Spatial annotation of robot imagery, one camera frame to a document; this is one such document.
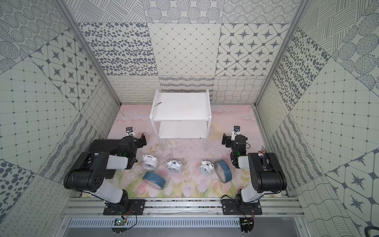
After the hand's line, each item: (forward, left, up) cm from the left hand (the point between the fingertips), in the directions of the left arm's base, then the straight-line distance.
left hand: (139, 134), depth 93 cm
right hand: (+2, -60, -3) cm, 60 cm away
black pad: (-8, +21, -2) cm, 22 cm away
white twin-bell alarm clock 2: (-20, -25, -1) cm, 32 cm away
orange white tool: (-6, -80, -9) cm, 81 cm away
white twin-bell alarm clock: (-18, -11, -1) cm, 21 cm away
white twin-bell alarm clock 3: (-21, -43, -1) cm, 48 cm away
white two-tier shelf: (-7, -30, +27) cm, 41 cm away
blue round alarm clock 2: (-23, -51, +2) cm, 56 cm away
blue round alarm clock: (-29, -17, +3) cm, 34 cm away
